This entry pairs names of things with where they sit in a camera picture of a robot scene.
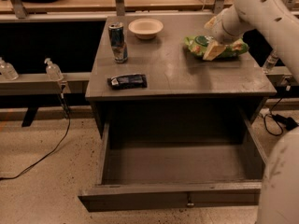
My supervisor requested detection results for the black floor cable left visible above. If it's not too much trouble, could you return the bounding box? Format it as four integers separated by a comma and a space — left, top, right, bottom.
0, 91, 72, 181

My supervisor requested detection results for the clear bottle at left edge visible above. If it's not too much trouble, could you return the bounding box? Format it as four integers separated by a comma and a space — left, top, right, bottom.
0, 57, 19, 80

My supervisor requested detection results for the grey cabinet with top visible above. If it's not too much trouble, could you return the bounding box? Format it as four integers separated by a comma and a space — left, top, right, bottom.
86, 15, 276, 135

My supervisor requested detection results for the clear sanitizer pump bottle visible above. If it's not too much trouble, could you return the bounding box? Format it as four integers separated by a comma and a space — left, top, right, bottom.
44, 58, 64, 81

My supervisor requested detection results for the grey bench rail left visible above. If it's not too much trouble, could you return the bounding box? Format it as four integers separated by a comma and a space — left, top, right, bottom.
0, 72, 91, 96

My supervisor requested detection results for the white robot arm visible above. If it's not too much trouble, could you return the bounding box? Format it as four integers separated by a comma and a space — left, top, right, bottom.
206, 0, 299, 224

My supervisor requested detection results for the dark blue snack bar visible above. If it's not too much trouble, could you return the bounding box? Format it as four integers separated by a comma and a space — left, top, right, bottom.
107, 74, 148, 90

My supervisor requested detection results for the wooden desk in back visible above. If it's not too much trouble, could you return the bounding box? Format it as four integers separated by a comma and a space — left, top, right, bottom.
23, 0, 233, 13

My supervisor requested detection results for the clear water bottle right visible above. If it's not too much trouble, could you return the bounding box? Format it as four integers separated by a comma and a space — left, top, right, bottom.
263, 50, 278, 74

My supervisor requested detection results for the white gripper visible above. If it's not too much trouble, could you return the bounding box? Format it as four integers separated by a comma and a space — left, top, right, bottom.
203, 7, 249, 61

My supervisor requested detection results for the open grey top drawer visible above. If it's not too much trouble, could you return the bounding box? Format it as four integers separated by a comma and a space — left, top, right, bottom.
78, 105, 265, 212

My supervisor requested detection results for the blue energy drink can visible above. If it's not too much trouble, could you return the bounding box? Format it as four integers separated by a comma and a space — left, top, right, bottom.
108, 22, 128, 63

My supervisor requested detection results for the black power adapter cable right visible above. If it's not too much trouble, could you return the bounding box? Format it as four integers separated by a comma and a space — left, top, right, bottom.
263, 91, 299, 137

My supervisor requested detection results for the green rice chip bag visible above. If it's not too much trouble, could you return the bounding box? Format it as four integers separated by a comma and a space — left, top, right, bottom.
184, 35, 249, 61

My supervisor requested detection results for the white paper bowl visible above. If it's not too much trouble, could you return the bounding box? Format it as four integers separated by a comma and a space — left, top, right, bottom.
128, 19, 164, 40

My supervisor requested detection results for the metal drawer knob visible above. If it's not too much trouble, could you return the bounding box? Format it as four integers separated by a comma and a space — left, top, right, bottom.
186, 194, 194, 208

